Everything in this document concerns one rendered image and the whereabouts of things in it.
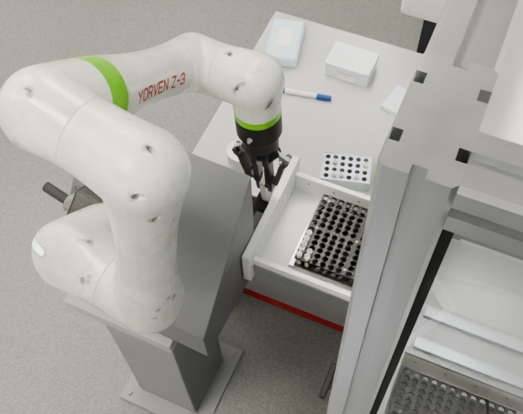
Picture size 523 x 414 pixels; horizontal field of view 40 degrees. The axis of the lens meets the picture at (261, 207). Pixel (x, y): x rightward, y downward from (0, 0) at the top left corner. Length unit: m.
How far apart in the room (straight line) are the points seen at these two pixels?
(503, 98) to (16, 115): 0.69
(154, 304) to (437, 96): 0.89
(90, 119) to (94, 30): 2.40
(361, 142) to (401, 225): 1.50
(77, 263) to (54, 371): 1.25
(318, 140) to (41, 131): 1.06
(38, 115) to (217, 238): 0.58
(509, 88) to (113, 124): 0.60
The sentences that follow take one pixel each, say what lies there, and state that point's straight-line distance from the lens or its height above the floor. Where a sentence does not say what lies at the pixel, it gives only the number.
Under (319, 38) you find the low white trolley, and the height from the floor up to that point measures 0.76.
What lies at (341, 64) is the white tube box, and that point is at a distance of 1.99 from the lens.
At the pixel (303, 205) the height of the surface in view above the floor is 0.84.
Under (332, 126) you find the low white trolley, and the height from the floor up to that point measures 0.76.
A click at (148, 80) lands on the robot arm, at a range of 1.14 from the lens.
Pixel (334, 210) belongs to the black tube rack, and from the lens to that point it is 1.60.
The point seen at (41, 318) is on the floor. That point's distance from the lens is 2.59.
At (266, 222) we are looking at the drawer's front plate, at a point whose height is 0.93.
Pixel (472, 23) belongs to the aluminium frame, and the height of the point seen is 1.98.
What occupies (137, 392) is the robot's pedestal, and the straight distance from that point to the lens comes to 2.40.
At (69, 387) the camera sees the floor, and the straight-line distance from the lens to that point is 2.47.
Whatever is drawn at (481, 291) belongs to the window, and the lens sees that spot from 0.46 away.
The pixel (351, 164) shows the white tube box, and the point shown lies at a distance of 1.81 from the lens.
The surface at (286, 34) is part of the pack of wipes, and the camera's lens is 2.07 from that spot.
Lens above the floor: 2.27
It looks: 59 degrees down
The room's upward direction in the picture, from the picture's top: 3 degrees counter-clockwise
